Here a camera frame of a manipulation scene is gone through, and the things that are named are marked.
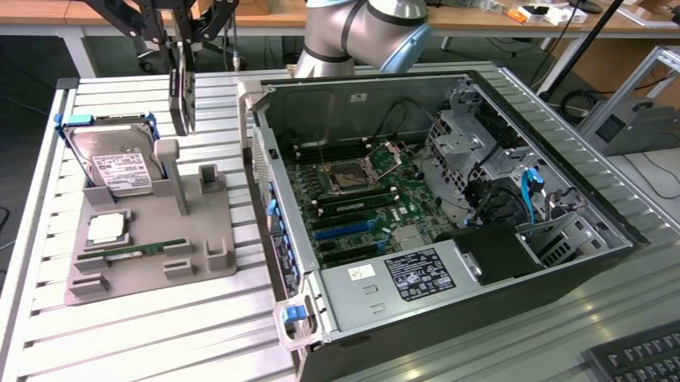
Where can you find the graphics card with metal bracket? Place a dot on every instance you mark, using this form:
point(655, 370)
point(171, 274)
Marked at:
point(182, 99)

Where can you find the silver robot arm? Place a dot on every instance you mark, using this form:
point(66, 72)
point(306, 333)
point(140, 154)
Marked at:
point(329, 40)

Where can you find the hard disk in blue caddy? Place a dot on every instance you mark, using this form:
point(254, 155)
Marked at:
point(114, 159)

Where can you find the black RAM slot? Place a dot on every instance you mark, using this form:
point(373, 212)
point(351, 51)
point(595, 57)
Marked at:
point(350, 191)
point(326, 142)
point(353, 196)
point(327, 146)
point(331, 156)
point(329, 151)

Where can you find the thin metal locking lever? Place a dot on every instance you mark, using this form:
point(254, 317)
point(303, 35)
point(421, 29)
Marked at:
point(321, 155)

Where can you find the metal socket cover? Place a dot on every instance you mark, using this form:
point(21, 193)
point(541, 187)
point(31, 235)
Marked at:
point(379, 151)

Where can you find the CPU socket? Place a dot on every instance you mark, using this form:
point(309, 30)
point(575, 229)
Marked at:
point(347, 180)

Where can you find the clear plastic box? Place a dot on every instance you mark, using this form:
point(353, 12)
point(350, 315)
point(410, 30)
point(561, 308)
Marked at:
point(489, 5)

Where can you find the silver CPU chip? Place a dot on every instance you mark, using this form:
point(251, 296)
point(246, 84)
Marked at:
point(107, 227)

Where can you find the grey parts rack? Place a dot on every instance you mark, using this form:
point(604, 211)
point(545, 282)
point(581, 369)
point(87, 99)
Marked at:
point(154, 238)

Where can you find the green RAM stick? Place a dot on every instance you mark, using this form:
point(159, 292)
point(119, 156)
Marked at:
point(358, 207)
point(135, 250)

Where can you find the small orange box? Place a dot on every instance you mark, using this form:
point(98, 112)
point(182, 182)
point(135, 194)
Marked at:
point(516, 16)

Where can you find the metal disk bay cage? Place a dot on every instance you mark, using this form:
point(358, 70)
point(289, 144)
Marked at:
point(562, 238)
point(468, 143)

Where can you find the long black expansion slot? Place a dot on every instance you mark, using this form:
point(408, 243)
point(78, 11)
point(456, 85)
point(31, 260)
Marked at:
point(350, 252)
point(339, 222)

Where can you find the small black device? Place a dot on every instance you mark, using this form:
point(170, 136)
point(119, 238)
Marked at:
point(533, 10)

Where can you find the blue expansion slot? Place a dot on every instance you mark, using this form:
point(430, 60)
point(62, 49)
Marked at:
point(342, 231)

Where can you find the green motherboard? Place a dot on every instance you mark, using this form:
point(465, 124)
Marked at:
point(420, 199)

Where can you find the small white box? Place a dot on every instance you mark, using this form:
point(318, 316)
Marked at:
point(571, 16)

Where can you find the silver chipset heatsink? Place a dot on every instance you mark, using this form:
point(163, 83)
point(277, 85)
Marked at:
point(409, 240)

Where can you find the black monitor stand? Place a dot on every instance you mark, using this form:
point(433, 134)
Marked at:
point(584, 5)

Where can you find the black tripod pole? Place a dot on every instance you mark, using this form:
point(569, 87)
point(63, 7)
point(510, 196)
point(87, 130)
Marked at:
point(584, 44)

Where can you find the blue case latch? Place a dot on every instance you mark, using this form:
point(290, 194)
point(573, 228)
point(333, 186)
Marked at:
point(293, 314)

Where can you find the grey power supply unit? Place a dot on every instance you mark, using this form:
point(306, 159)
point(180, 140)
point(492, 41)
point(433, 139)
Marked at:
point(361, 306)

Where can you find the brown cardboard box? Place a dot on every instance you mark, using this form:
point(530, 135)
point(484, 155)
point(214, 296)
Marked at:
point(661, 7)

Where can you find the grey metal cabinet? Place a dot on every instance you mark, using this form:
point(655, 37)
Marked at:
point(637, 131)

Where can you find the black open PC case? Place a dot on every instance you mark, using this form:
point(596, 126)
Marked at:
point(478, 330)

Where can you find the black keyboard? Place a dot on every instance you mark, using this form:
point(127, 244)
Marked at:
point(637, 358)

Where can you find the beige corner bracket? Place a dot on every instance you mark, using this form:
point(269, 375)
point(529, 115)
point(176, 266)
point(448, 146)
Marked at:
point(250, 93)
point(291, 343)

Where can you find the aluminium profile frame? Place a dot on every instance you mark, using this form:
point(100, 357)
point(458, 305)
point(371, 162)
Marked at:
point(647, 67)

